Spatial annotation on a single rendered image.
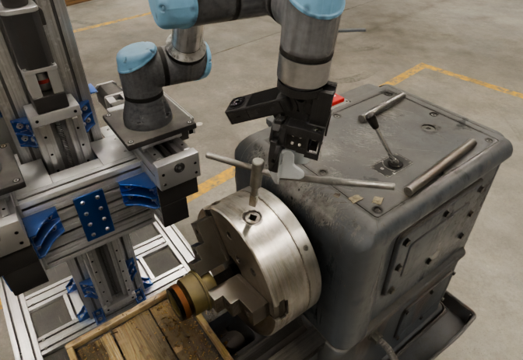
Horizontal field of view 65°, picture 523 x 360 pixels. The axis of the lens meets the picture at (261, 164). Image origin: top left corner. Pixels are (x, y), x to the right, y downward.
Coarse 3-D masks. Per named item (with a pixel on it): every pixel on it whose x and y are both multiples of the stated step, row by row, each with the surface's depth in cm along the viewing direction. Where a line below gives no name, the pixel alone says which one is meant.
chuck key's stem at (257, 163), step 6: (252, 162) 72; (258, 162) 72; (264, 162) 73; (252, 168) 73; (258, 168) 72; (252, 174) 74; (258, 174) 73; (252, 180) 75; (258, 180) 74; (252, 186) 75; (258, 186) 75; (252, 192) 77; (252, 198) 78; (252, 204) 79
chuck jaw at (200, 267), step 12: (192, 228) 90; (204, 228) 87; (216, 228) 89; (204, 240) 87; (216, 240) 88; (204, 252) 87; (216, 252) 88; (192, 264) 86; (204, 264) 86; (216, 264) 88
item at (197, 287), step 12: (192, 276) 85; (204, 276) 86; (168, 288) 84; (180, 288) 83; (192, 288) 83; (204, 288) 83; (180, 300) 81; (192, 300) 82; (204, 300) 83; (180, 312) 82; (192, 312) 83
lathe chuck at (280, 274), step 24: (240, 192) 92; (216, 216) 86; (240, 216) 83; (264, 216) 83; (240, 240) 80; (264, 240) 80; (288, 240) 81; (240, 264) 85; (264, 264) 78; (288, 264) 80; (264, 288) 80; (288, 288) 80; (240, 312) 97; (288, 312) 82
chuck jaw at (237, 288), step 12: (240, 276) 87; (216, 288) 84; (228, 288) 84; (240, 288) 84; (252, 288) 84; (216, 300) 82; (228, 300) 82; (240, 300) 81; (252, 300) 81; (264, 300) 81; (216, 312) 84; (252, 312) 79; (264, 312) 81; (276, 312) 81
